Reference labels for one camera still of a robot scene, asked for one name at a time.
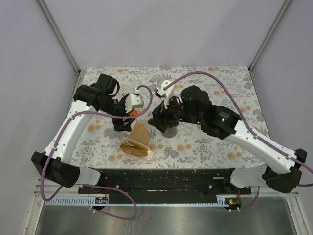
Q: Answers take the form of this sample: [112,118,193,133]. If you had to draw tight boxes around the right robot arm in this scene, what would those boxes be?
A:
[148,85,307,194]

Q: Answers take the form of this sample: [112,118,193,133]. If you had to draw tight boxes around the floral table mat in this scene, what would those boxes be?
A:
[71,66,268,169]

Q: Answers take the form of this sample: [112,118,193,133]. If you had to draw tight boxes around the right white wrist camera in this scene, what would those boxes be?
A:
[155,80,174,109]

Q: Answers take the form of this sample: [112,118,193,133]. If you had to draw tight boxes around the orange liquid glass carafe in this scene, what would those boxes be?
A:
[130,109,138,116]

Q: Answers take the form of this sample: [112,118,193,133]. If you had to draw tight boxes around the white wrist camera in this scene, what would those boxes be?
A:
[125,89,144,113]
[155,80,174,109]

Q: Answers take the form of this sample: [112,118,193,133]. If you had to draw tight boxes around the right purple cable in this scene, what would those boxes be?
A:
[163,71,313,212]

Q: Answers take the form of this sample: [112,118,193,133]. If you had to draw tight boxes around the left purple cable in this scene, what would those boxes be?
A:
[40,85,155,220]

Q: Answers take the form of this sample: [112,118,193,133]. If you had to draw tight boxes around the white slotted cable duct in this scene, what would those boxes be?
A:
[45,194,229,208]

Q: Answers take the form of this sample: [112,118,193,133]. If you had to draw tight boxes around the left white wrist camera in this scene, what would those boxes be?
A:
[125,89,144,113]

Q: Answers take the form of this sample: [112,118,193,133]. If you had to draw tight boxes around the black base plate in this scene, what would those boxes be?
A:
[77,168,252,196]

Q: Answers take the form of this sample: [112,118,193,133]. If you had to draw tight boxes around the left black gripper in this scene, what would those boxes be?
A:
[100,93,135,131]

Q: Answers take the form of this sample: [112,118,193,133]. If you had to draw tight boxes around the purple cable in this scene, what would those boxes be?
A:
[40,85,155,220]
[163,71,313,212]

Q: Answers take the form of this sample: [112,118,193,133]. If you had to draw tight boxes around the coffee filter pack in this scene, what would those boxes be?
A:
[119,137,154,161]

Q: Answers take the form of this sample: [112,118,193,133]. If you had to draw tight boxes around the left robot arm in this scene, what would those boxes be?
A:
[31,74,143,193]

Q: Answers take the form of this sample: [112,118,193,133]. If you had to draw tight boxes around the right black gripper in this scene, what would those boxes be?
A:
[147,91,202,133]

